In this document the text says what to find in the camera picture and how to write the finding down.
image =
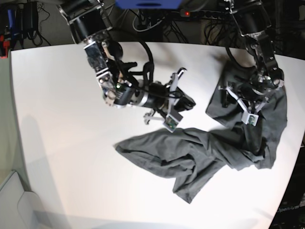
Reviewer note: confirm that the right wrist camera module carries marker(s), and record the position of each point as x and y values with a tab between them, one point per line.
171	122

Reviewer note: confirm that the red black object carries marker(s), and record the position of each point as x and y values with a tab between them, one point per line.
4	47

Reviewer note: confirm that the black power strip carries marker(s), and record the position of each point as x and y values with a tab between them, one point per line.
204	14

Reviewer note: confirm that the blue box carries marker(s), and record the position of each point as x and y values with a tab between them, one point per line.
148	4

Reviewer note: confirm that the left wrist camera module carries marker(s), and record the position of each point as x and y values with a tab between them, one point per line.
249	119

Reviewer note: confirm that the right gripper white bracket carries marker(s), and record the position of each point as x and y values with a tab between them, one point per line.
164	99

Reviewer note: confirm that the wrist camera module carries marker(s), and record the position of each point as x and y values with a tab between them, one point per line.
171	122
249	119

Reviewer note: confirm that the dark grey t-shirt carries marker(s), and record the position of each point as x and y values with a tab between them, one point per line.
192	156

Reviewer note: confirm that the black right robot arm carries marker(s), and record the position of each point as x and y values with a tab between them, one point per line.
120	86

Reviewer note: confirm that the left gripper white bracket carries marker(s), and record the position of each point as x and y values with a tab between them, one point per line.
250	100

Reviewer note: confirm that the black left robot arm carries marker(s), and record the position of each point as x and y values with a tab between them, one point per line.
252	22

